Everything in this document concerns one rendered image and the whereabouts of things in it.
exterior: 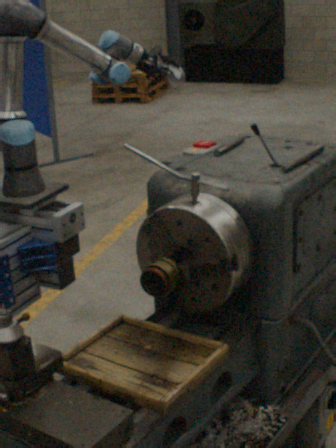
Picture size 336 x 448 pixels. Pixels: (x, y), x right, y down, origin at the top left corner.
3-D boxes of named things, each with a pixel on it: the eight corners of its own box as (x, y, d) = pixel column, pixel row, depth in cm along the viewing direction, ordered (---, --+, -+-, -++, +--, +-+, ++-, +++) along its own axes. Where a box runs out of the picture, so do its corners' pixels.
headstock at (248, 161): (234, 227, 263) (232, 129, 249) (348, 249, 238) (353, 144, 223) (144, 289, 218) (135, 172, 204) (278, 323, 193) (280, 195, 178)
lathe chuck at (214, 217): (152, 281, 206) (155, 184, 193) (243, 315, 191) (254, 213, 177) (134, 293, 199) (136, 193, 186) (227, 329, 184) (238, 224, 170)
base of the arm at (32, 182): (-7, 195, 222) (-11, 167, 219) (21, 181, 235) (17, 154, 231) (27, 199, 216) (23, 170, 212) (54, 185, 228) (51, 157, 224)
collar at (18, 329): (7, 322, 149) (5, 311, 148) (31, 331, 145) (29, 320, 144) (-18, 337, 143) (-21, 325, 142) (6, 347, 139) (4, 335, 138)
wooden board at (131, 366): (121, 324, 198) (120, 312, 196) (228, 356, 178) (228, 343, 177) (53, 372, 175) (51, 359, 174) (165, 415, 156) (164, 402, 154)
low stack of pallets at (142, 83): (120, 88, 1069) (119, 62, 1053) (172, 88, 1045) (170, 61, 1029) (90, 104, 959) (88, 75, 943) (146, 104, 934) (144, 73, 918)
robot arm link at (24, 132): (6, 170, 214) (2, 129, 209) (-1, 160, 226) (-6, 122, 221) (42, 163, 219) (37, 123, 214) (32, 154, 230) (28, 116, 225)
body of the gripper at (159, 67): (158, 85, 247) (131, 71, 241) (159, 69, 251) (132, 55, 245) (171, 73, 242) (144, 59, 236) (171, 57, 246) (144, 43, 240)
